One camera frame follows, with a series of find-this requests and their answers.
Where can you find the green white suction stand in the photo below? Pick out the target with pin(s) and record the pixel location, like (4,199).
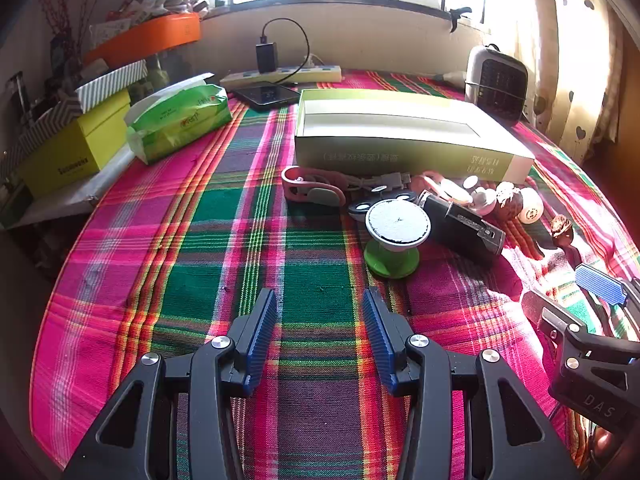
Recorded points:
(397,222)

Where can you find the black handheld device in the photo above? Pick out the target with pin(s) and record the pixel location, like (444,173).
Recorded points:
(460,225)

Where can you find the heart print curtain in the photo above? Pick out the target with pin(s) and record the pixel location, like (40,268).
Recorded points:
(575,60)

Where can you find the black window hook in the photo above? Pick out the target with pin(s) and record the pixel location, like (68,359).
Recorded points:
(456,17)

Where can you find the green tissue pack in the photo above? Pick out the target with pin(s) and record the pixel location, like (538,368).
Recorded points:
(185,120)

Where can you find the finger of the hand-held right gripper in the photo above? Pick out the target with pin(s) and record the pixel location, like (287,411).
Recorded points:
(597,280)
(550,312)

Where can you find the green white cardboard box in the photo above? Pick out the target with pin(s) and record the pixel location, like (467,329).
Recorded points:
(390,157)

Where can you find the dried red branches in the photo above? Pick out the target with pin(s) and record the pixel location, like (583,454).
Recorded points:
(60,10)

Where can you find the orange tray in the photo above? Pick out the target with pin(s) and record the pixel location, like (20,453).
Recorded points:
(150,35)

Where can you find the white power strip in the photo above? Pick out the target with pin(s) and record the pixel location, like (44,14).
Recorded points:
(320,74)

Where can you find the yellow box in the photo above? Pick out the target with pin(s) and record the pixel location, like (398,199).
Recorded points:
(65,155)

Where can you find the black smartphone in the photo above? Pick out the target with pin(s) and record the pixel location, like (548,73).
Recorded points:
(265,95)

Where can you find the white side board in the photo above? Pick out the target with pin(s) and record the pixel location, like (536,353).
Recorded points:
(75,195)

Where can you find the brown walnut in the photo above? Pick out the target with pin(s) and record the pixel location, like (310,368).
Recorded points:
(561,227)
(509,202)

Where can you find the black charger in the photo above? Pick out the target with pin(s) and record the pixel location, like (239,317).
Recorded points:
(266,57)

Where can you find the small white heater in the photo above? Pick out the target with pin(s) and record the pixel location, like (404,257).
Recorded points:
(495,85)

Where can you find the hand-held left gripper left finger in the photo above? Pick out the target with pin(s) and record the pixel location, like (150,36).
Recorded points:
(262,340)

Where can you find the white power plug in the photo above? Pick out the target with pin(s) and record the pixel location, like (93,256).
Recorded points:
(315,60)

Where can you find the white ball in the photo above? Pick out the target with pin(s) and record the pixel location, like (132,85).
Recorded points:
(531,206)

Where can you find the white grey tube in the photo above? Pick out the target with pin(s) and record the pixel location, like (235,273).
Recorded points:
(450,77)

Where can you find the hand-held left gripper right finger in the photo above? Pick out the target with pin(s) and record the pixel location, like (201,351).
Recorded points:
(377,340)

